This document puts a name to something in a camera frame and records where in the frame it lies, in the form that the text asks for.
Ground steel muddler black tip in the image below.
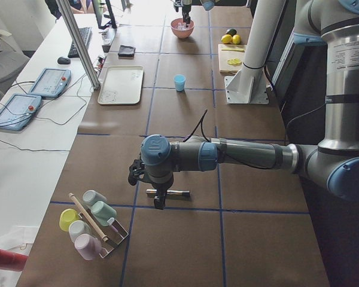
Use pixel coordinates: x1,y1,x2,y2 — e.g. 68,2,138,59
145,189,190,198

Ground aluminium frame post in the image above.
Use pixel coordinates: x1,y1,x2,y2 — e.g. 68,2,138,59
56,0,101,90

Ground grey folded cloth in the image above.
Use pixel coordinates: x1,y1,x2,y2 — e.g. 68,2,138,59
118,45,136,58

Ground white cup on rack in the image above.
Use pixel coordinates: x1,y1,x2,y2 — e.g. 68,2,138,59
68,220,92,243

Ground pink bowl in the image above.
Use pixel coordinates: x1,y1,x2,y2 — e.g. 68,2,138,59
171,18,194,39

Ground wooden rack handle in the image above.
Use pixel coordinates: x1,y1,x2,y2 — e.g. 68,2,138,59
68,193,108,242

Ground green avocado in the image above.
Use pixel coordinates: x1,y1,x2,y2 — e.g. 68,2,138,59
226,28,237,36

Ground yellow lemon upper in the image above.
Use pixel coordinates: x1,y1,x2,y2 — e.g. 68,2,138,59
221,34,233,44

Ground yellow plastic knife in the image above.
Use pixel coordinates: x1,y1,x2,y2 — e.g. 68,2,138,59
221,48,245,52

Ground bamboo cutting board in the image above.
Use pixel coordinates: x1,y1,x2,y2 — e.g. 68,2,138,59
218,44,247,73

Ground black computer mouse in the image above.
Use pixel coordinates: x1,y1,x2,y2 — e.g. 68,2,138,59
57,57,71,65

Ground lower teach pendant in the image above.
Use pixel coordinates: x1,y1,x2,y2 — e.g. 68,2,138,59
0,94,42,131

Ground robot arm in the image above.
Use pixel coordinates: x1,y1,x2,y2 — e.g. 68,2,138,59
128,1,359,209
172,0,218,26

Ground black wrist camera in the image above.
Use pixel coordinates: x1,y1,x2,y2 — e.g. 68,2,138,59
127,159,145,186

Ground teach pendant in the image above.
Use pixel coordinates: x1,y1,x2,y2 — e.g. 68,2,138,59
28,68,71,99
0,94,42,131

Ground cream bear tray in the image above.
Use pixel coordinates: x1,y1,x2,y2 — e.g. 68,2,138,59
98,65,144,105

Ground yellow lemon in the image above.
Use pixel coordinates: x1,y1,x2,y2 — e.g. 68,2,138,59
221,34,233,44
232,34,241,45

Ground white wire cup rack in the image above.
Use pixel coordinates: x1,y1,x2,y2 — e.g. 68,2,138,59
78,213,129,258

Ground clear ice cubes pile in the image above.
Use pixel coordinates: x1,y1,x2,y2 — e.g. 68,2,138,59
172,22,191,30

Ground upper teach pendant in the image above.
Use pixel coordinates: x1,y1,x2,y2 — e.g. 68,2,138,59
28,68,71,99

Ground mint green cup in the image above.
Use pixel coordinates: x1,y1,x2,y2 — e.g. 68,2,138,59
90,201,117,226

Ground red bottle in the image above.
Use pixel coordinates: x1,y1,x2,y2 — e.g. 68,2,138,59
0,249,28,271

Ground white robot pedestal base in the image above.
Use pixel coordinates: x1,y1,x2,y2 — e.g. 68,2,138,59
224,0,286,105

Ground pink cup on rack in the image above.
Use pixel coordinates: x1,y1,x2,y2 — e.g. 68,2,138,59
74,234,102,261

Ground yellow cup on rack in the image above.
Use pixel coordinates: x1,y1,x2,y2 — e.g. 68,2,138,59
59,209,80,232

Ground lemon slices stack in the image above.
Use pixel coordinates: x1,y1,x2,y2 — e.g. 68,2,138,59
227,58,242,66

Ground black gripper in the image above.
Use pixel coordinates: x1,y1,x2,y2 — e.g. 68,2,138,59
152,179,171,210
182,4,191,25

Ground light blue plastic cup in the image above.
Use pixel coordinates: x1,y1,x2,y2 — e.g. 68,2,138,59
174,74,186,91

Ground black keyboard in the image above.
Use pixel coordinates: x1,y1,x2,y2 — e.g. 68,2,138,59
67,26,93,59

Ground yellow lemon lower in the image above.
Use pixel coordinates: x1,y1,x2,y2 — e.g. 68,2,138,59
232,34,241,45

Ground grey green cup on rack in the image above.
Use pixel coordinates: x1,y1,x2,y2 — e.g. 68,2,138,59
82,190,108,207

